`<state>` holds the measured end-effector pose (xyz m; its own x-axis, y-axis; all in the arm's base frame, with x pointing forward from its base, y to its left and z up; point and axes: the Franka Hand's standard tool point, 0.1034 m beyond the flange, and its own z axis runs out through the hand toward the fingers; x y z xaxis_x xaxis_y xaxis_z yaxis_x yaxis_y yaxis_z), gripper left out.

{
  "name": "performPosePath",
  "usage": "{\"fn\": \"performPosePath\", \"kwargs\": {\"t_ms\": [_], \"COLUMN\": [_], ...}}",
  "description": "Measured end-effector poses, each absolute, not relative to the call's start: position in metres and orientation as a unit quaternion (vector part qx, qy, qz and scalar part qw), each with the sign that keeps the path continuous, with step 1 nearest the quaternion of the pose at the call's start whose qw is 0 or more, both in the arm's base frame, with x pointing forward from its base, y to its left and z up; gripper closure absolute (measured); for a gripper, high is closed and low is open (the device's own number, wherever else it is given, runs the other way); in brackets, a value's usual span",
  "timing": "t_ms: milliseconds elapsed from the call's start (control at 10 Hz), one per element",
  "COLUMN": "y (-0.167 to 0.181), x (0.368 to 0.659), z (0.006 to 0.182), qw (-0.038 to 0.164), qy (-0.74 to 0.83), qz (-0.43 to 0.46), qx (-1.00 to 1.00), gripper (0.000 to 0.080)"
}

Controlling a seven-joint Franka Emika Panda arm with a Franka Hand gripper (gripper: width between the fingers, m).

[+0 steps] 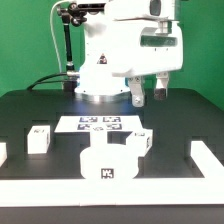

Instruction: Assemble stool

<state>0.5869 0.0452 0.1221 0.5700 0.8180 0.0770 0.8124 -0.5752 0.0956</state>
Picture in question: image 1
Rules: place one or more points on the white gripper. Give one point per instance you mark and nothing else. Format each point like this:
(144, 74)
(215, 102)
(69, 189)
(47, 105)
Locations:
(141, 51)

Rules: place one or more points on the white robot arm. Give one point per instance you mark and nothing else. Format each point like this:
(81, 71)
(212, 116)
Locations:
(105, 19)

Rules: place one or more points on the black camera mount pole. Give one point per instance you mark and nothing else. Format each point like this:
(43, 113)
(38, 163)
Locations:
(71, 15)

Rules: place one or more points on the white round stool seat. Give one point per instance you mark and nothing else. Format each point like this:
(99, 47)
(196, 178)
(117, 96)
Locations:
(103, 160)

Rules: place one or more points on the white sheet with tags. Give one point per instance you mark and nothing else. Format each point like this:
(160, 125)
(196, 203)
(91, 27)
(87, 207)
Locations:
(72, 124)

